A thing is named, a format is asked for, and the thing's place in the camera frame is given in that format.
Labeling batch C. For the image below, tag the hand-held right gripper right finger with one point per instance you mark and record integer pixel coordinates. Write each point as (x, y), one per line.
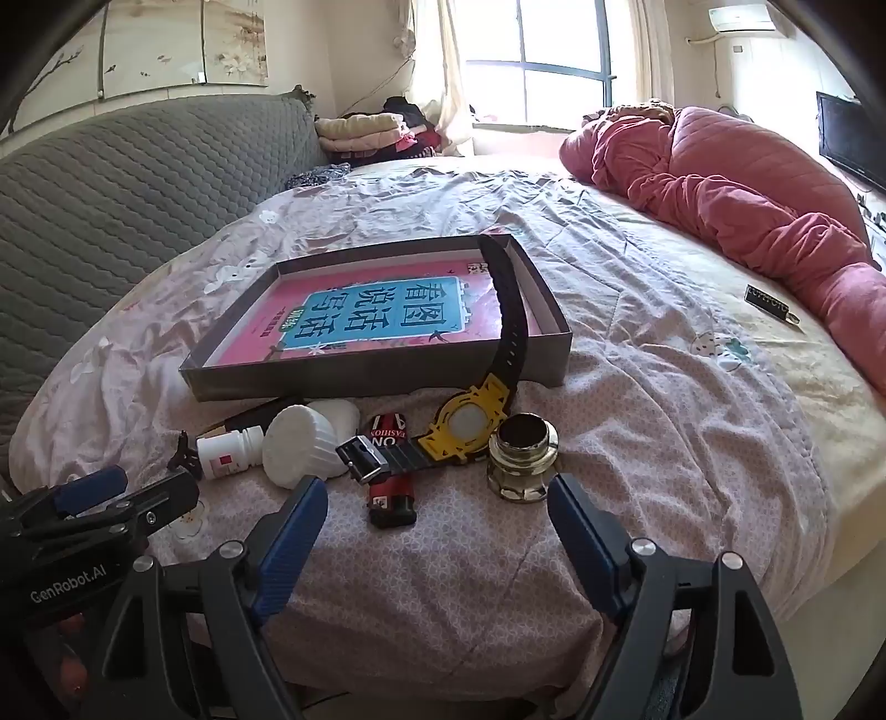
(578, 547)

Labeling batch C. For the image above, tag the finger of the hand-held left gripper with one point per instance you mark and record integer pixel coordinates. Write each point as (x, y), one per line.
(159, 498)
(90, 488)

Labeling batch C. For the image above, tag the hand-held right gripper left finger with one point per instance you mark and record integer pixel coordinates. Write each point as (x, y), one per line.
(291, 547)

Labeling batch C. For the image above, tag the black hair clip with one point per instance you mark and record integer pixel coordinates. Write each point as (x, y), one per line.
(185, 457)

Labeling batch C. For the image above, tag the white pill bottle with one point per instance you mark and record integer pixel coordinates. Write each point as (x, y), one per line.
(228, 453)

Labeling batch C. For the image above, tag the white ribbed cap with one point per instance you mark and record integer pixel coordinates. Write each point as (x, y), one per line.
(301, 446)

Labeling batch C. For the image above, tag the red lighter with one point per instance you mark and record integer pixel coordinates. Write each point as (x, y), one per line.
(391, 502)

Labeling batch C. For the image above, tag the white earbuds case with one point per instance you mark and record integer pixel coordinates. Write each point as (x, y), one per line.
(340, 415)

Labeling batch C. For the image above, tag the yellow and black wristwatch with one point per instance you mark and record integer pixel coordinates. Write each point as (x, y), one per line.
(464, 422)

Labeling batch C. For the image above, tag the grey cardboard box tray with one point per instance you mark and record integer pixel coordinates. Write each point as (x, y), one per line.
(346, 377)

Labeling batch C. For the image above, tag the pink floral bed sheet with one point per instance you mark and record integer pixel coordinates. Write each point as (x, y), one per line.
(657, 415)

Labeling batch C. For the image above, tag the pink and blue book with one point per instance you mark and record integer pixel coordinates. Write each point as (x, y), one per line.
(381, 311)

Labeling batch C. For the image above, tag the grey quilted headboard cover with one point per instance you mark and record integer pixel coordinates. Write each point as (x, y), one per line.
(124, 201)

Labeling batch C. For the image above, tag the dark floral cloth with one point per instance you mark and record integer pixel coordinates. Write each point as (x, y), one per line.
(315, 176)

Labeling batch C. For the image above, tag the pink quilt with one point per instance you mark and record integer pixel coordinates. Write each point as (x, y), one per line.
(727, 180)

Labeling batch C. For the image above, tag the pile of folded clothes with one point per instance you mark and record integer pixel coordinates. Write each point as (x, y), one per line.
(367, 131)

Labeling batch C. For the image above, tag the window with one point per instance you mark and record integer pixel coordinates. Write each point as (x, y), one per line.
(554, 62)

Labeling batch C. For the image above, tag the black television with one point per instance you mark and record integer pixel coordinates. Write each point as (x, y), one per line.
(848, 138)

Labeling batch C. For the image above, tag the cream curtain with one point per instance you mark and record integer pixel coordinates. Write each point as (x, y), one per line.
(443, 69)

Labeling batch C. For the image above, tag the white air conditioner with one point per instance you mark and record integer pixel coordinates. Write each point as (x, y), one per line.
(744, 17)

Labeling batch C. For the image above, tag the floral wall panel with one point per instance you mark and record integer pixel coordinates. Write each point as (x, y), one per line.
(173, 41)

